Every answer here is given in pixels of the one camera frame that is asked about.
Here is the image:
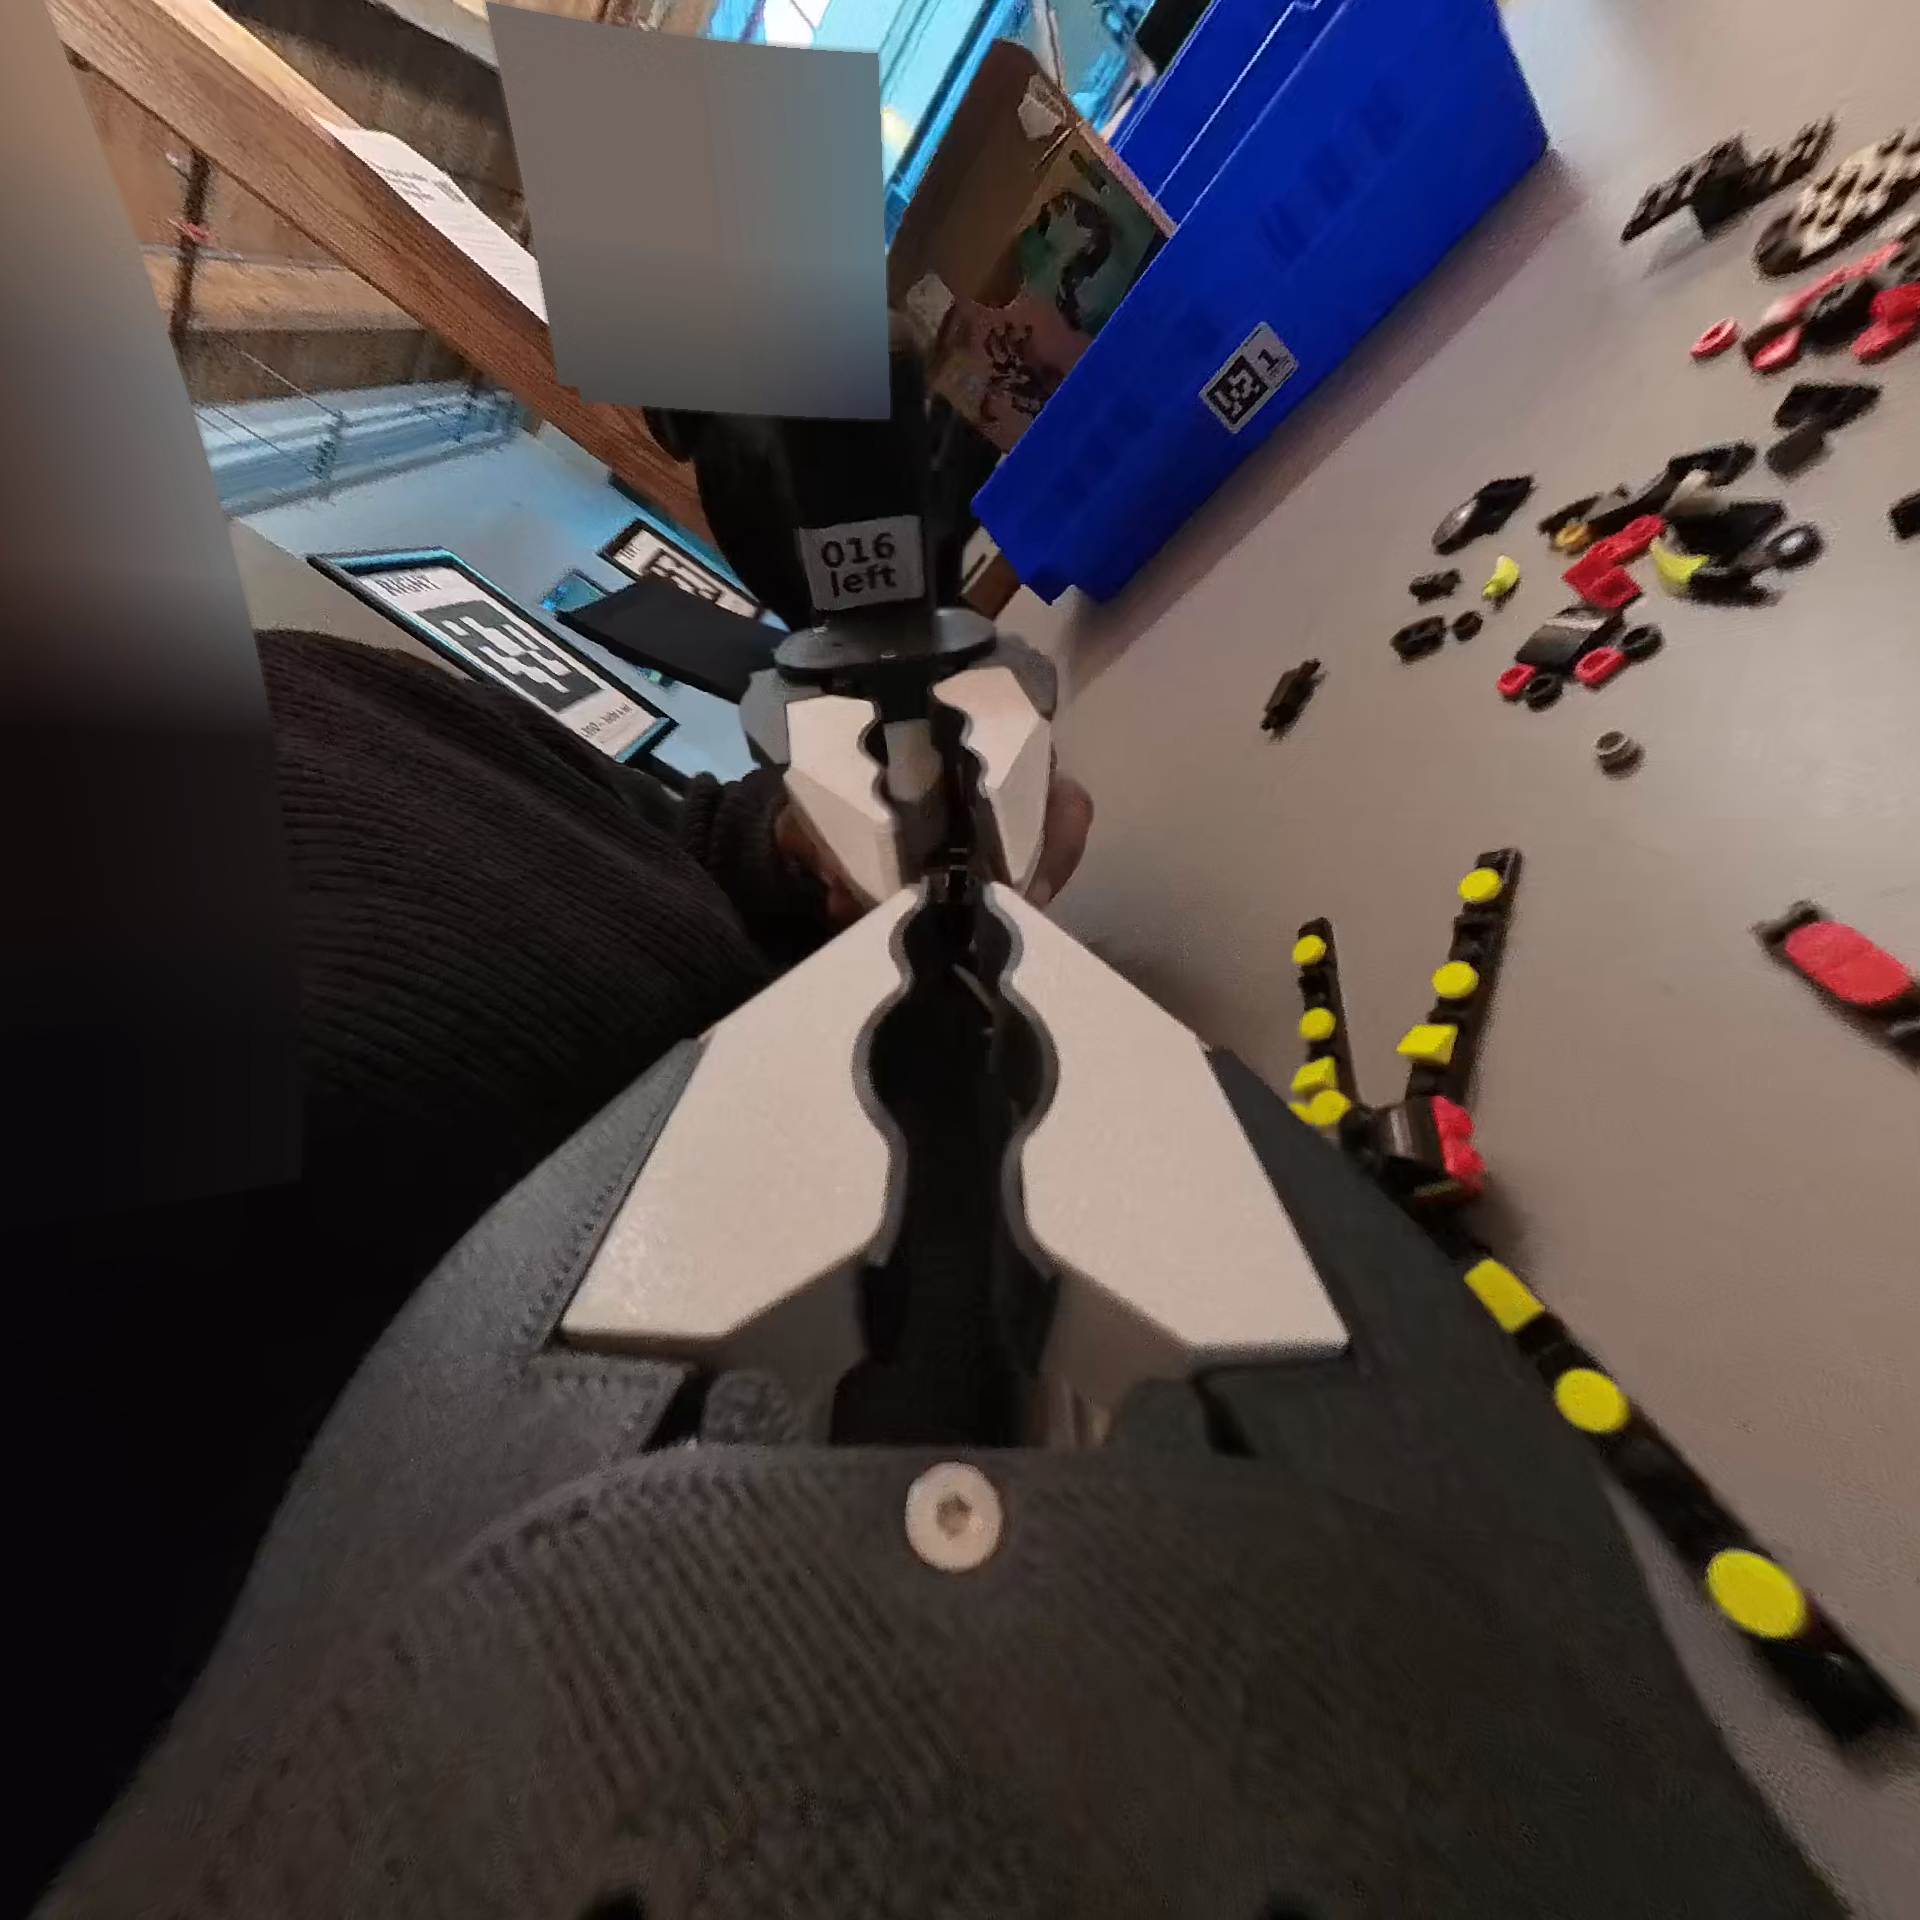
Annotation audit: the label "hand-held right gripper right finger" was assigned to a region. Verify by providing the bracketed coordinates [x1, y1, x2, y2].
[959, 880, 1355, 1450]

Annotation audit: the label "black flat pad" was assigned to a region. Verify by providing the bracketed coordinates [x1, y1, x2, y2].
[562, 575, 789, 704]

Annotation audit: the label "printed cardboard box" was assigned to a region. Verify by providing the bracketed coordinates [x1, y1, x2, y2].
[885, 40, 1179, 452]

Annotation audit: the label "small framed marker sign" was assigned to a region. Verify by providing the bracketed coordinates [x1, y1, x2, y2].
[598, 517, 769, 624]

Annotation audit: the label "blue plastic bin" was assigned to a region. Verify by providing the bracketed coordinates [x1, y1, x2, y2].
[971, 0, 1550, 606]

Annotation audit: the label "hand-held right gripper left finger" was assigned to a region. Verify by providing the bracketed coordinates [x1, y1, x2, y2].
[558, 882, 964, 1444]

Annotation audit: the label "scattered loose lego pieces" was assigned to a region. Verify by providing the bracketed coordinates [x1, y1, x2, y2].
[1387, 116, 1920, 714]

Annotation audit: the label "black yellow lego model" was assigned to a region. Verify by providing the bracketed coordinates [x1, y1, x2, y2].
[1287, 848, 1914, 1749]

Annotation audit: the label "wooden beam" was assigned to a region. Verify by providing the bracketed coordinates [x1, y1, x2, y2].
[46, 0, 722, 543]

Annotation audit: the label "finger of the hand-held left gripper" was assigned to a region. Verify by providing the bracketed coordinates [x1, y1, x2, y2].
[743, 667, 915, 904]
[937, 643, 1062, 888]

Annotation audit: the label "black red lego plate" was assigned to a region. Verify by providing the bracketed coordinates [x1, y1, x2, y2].
[1755, 900, 1920, 1069]

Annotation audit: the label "large framed marker sign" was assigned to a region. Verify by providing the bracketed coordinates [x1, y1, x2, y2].
[307, 547, 677, 768]

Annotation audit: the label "person's left forearm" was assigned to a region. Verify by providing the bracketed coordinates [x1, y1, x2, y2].
[255, 630, 841, 1202]

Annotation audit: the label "white paper sheet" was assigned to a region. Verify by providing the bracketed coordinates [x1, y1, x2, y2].
[322, 123, 553, 325]

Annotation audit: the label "person's left hand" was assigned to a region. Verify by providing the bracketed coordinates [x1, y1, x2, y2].
[772, 772, 1097, 922]

